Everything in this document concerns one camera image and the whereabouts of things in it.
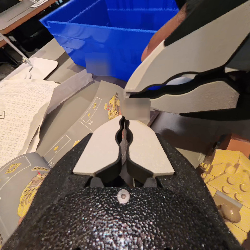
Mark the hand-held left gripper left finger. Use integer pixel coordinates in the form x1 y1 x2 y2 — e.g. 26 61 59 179
73 117 126 177

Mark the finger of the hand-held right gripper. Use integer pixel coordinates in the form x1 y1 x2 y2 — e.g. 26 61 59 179
150 75 240 115
124 0 250 94

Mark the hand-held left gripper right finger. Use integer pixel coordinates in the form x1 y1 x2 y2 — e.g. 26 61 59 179
125 119 175 178

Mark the blue plastic bin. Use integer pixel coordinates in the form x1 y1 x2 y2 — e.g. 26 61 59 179
39 0 184 91

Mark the tan brick model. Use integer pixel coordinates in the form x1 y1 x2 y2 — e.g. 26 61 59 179
197 135 250 235

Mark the grey desk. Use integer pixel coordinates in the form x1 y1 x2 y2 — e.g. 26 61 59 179
0 37 250 250

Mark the person's right hand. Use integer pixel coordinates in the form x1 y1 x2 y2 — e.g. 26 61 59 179
141 8 188 63

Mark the grey instruction booklet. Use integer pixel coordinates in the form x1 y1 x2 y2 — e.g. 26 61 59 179
0 80 160 242

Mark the white dotted paper sheet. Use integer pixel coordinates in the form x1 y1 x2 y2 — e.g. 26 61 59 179
0 79 59 168

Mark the plain white sheet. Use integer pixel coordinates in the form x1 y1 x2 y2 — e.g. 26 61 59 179
14 57 58 81

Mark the long wooden table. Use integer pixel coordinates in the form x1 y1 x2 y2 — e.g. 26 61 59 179
0 0 57 35

